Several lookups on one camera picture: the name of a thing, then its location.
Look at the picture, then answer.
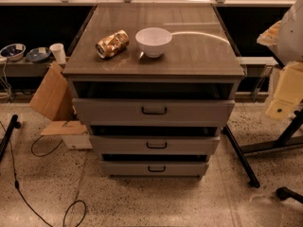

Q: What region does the black table base frame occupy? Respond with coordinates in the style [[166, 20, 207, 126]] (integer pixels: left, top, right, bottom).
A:
[[223, 109, 303, 188]]

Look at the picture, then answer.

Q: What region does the grey middle drawer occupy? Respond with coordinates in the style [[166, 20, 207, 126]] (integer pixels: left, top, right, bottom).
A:
[[90, 135, 220, 155]]

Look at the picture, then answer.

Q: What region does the grey top drawer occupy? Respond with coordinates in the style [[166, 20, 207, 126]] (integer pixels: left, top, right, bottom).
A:
[[73, 98, 235, 127]]

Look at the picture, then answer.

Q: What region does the white paper cup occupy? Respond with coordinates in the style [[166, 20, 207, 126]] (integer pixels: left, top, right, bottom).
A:
[[49, 44, 66, 64]]

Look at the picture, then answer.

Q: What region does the grey wall ledge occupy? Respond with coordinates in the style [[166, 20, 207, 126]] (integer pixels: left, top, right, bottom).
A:
[[0, 58, 55, 78]]

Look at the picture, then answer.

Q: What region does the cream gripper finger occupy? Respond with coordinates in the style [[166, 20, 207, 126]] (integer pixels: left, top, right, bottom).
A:
[[265, 61, 303, 120]]

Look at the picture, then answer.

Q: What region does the grey drawer cabinet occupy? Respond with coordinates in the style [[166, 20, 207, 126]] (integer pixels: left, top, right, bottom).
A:
[[62, 2, 246, 179]]

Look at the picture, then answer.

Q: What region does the black stand leg left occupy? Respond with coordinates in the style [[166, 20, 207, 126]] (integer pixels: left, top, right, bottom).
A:
[[0, 114, 21, 162]]

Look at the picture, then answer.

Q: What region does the black caster foot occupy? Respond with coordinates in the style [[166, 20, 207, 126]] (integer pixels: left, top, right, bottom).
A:
[[276, 187, 303, 203]]

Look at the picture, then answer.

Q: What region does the crushed gold soda can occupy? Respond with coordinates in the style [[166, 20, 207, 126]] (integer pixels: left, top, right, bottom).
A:
[[96, 30, 129, 59]]

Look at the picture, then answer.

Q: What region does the white bowl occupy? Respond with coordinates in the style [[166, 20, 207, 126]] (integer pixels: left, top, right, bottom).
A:
[[135, 27, 172, 58]]

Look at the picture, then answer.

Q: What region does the blue patterned bowl left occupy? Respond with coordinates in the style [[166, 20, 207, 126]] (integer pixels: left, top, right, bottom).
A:
[[0, 44, 26, 61]]

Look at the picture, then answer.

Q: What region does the grey bottom drawer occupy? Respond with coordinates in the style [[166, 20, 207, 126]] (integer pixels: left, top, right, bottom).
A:
[[100, 161, 208, 177]]

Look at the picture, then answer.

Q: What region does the grey drawer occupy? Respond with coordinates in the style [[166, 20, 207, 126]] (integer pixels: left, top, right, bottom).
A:
[[100, 161, 208, 177], [90, 135, 220, 155], [73, 98, 235, 127]]

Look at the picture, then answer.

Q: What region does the brown cardboard box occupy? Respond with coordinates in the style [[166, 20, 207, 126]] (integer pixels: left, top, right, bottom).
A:
[[29, 62, 87, 136]]

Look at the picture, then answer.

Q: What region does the black floor cable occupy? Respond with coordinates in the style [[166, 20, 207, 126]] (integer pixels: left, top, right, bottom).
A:
[[0, 120, 87, 227]]

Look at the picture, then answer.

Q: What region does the blue patterned bowl right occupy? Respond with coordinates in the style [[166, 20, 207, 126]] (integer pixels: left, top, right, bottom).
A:
[[27, 47, 51, 63]]

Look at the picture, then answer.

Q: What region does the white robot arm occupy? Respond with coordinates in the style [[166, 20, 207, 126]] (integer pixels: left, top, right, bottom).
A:
[[257, 0, 303, 120]]

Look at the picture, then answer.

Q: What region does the blue patterned bowl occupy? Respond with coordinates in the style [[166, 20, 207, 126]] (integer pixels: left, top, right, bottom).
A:
[[27, 47, 51, 63], [0, 44, 26, 61]]

